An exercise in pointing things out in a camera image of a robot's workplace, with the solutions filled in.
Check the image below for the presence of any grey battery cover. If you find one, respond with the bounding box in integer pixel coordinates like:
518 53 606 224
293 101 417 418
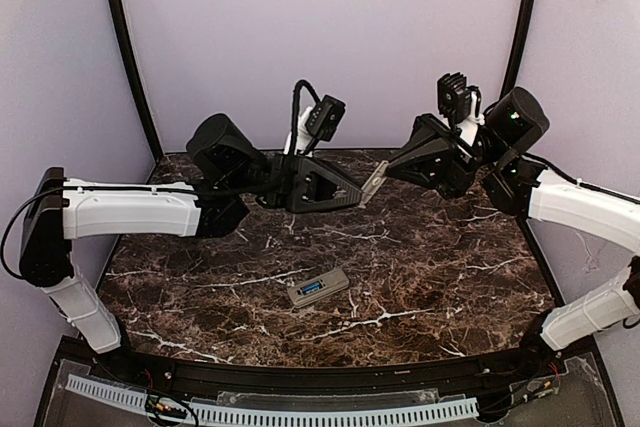
359 160 389 208

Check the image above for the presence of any white remote control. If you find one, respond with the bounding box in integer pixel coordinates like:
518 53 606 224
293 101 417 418
287 268 349 308

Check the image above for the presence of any blue AAA battery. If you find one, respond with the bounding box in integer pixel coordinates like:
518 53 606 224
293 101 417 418
298 282 323 296

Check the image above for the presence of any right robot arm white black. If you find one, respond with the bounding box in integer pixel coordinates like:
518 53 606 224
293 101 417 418
386 87 639 354

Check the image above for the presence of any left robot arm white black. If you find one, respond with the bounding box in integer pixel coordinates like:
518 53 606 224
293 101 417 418
12 113 362 354

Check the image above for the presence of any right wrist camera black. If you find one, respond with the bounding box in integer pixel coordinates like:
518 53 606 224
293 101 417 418
437 72 472 123

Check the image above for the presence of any black right frame post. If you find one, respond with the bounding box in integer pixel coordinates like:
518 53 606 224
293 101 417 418
498 0 535 100

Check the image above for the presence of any black frame post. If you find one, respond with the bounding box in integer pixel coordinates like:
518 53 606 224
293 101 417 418
107 0 164 163
498 0 535 100

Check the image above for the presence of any black front rail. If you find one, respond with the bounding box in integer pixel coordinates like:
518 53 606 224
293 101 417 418
93 348 552 398

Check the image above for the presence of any white slotted cable duct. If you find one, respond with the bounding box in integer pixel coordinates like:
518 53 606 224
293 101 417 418
65 374 479 426

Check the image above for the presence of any black left frame post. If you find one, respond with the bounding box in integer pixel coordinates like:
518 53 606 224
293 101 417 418
107 0 164 163

